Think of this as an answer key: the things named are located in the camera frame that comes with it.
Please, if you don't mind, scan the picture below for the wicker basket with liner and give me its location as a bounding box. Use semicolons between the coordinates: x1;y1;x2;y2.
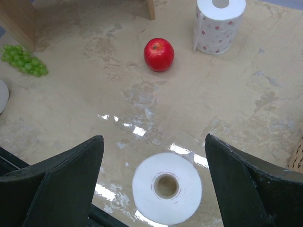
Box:
288;137;303;174

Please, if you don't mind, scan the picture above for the paper towel roll near edge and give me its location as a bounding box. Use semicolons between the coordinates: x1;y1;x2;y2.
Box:
0;79;9;114

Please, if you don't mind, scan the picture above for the floral paper towel roll back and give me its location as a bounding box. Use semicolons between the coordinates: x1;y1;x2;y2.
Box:
193;0;246;54

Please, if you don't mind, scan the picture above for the wooden three-tier shelf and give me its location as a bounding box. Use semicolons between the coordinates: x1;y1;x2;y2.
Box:
0;0;159;55

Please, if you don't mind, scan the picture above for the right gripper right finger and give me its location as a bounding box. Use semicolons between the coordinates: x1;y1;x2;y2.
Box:
205;134;303;227

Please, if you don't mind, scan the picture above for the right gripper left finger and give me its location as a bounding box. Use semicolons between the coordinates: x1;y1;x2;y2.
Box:
0;135;104;227

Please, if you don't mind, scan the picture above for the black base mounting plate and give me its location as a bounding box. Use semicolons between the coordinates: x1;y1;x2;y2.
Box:
0;148;128;227

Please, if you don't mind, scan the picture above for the red apple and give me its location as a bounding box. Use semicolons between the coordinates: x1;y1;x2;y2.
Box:
143;38;175;72

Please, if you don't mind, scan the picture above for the white paper towel roll front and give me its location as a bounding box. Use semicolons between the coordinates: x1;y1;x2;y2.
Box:
132;153;202;225

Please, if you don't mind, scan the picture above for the green grapes bunch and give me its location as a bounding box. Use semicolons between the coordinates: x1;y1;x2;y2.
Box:
0;44;49;77

